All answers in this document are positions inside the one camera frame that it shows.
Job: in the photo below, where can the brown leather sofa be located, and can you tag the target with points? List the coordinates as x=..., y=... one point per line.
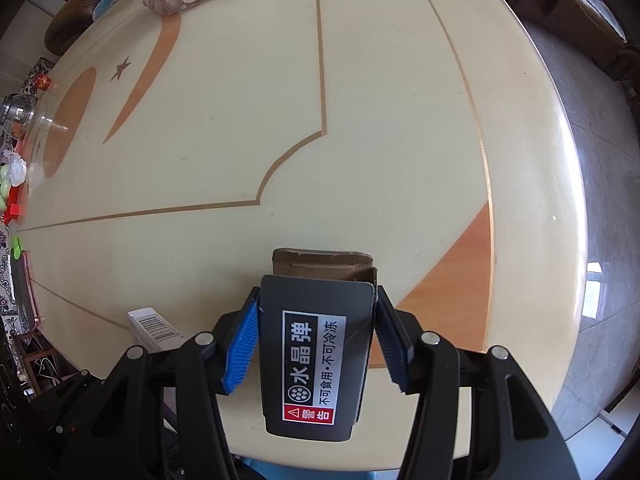
x=575, y=10

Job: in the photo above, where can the black box with white label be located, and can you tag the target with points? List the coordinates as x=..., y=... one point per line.
x=312, y=360

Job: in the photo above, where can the glass jar with metal lid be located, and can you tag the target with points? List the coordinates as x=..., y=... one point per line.
x=19, y=110

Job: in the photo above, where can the green clip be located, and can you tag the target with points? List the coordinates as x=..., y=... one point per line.
x=17, y=246

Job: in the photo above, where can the white box with barcode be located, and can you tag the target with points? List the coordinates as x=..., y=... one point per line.
x=150, y=330

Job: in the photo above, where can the pink rimmed tray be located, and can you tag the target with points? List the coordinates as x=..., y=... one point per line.
x=27, y=290

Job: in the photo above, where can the small red block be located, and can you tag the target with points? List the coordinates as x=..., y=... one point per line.
x=13, y=210

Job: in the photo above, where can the black and white patterned cloth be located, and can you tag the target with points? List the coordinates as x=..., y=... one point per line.
x=6, y=290

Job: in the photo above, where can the cream round dining table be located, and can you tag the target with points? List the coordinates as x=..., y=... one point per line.
x=350, y=135

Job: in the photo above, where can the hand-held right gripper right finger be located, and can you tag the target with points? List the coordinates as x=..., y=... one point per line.
x=392, y=350

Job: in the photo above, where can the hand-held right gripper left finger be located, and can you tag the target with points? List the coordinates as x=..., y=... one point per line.
x=242, y=350

